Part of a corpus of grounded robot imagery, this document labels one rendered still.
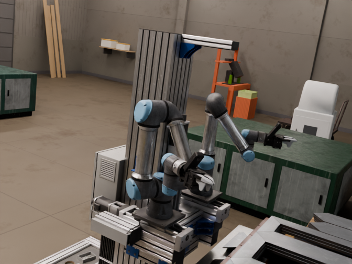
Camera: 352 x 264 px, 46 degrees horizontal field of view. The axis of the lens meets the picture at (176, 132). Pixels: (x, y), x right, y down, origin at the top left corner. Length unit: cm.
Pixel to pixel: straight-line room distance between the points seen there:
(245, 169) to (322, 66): 784
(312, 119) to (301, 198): 285
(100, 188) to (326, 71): 1038
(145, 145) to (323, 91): 581
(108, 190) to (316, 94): 553
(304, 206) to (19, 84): 591
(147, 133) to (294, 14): 1098
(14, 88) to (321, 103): 571
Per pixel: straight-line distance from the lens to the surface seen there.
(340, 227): 325
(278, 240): 274
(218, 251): 284
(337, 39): 1249
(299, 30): 1275
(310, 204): 489
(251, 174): 504
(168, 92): 236
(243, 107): 1152
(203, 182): 172
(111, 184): 264
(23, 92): 873
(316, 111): 758
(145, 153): 213
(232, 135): 262
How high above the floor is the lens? 202
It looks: 13 degrees down
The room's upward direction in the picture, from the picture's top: 8 degrees clockwise
